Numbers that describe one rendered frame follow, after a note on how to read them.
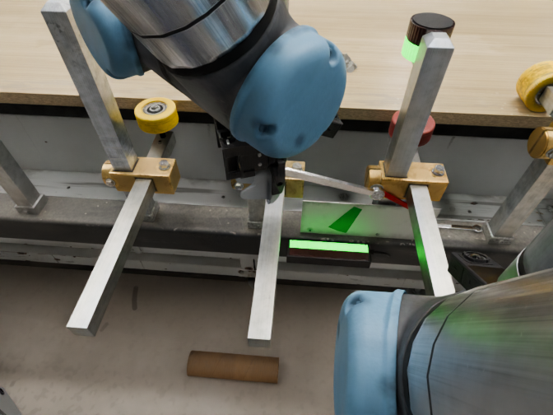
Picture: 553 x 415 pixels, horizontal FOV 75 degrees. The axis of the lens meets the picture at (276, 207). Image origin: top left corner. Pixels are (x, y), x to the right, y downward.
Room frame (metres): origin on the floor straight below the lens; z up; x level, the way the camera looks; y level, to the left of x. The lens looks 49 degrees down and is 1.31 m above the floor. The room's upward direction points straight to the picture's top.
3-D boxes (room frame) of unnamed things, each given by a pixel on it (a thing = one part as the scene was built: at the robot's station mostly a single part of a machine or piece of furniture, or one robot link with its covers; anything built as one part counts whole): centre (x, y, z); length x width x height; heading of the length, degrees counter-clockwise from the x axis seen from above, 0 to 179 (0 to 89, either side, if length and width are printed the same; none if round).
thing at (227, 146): (0.38, 0.03, 1.04); 0.09 x 0.08 x 0.12; 105
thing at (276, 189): (0.36, 0.00, 0.98); 0.05 x 0.02 x 0.09; 15
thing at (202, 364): (0.39, 0.14, 0.04); 0.30 x 0.08 x 0.08; 85
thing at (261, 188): (0.36, 0.02, 0.93); 0.06 x 0.03 x 0.09; 105
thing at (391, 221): (0.45, -0.18, 0.75); 0.26 x 0.01 x 0.10; 85
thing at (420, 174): (0.47, -0.23, 0.85); 0.13 x 0.06 x 0.05; 85
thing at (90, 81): (0.51, 0.29, 0.90); 0.03 x 0.03 x 0.48; 85
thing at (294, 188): (0.49, 0.02, 0.83); 0.13 x 0.06 x 0.05; 85
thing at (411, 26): (0.52, -0.22, 1.10); 0.06 x 0.06 x 0.02
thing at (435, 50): (0.47, -0.21, 0.87); 0.03 x 0.03 x 0.48; 85
